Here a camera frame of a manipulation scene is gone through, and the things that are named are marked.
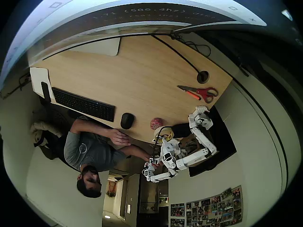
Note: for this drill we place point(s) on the beige tape roll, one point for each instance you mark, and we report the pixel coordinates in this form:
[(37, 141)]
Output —
[(168, 136)]

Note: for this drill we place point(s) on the white leader arm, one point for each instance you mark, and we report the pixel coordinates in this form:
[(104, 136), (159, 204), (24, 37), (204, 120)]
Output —
[(163, 176)]

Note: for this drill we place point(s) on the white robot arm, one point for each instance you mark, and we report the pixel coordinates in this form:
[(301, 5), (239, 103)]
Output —
[(203, 139)]

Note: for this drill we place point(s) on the man's left forearm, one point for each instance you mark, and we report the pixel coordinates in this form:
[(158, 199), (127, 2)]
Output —
[(94, 128)]

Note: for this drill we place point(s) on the man's right hand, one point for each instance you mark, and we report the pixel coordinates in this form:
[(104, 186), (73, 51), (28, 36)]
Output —
[(152, 163)]

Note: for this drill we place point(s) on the man's left hand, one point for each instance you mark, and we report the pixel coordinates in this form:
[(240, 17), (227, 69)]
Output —
[(119, 137)]

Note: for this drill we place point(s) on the pink ball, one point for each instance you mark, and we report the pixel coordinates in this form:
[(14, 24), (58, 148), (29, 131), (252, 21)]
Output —
[(156, 123)]

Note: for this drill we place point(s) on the black computer mouse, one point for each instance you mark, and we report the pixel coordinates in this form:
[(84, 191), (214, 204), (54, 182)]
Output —
[(127, 121)]

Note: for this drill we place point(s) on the black side cabinet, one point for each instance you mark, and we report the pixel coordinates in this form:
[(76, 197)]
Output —
[(222, 142)]

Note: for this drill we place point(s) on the small photo sheet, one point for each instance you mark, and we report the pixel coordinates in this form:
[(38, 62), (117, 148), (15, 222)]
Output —
[(177, 210), (177, 223)]

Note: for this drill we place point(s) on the large photo collage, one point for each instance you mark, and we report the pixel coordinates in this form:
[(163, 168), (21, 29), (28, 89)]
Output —
[(213, 208)]

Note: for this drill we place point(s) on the man in grey t-shirt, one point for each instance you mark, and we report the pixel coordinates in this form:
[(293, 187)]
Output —
[(90, 149)]

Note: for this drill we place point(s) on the black keyboard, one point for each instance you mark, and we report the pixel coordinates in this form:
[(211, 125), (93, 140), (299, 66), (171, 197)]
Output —
[(82, 104)]

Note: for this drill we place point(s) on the grey monitor stand base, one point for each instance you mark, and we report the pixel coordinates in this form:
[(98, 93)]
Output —
[(101, 47)]

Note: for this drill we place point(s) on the black office chair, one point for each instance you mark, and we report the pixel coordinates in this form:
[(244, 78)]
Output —
[(50, 151)]

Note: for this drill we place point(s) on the curved computer monitor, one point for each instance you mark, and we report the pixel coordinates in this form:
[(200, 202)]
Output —
[(142, 16)]

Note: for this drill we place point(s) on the beige jacket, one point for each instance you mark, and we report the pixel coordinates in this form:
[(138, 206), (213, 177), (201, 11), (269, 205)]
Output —
[(39, 128)]

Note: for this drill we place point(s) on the black phone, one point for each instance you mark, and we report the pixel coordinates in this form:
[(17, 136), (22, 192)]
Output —
[(45, 92)]

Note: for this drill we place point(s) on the white paper sheet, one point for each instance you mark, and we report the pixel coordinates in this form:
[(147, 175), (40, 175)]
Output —
[(38, 75)]

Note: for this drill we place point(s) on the white ceiling lamp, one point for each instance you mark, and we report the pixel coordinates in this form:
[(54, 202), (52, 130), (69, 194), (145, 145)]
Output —
[(287, 14)]

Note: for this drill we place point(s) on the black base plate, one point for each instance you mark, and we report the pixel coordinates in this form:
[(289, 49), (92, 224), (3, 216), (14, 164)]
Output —
[(182, 130)]

